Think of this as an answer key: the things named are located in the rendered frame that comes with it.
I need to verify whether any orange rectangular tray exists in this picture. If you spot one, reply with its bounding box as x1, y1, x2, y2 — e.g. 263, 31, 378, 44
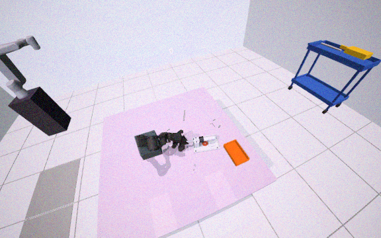
224, 140, 250, 166

